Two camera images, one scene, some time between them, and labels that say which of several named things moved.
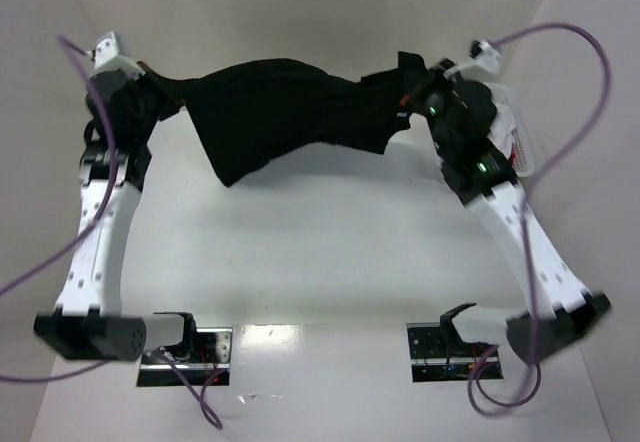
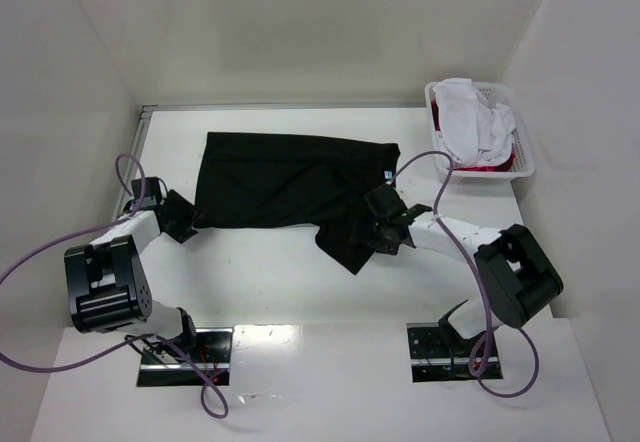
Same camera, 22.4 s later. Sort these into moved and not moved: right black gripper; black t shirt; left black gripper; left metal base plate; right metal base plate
Moved: black t shirt; left black gripper; right black gripper
Not moved: left metal base plate; right metal base plate
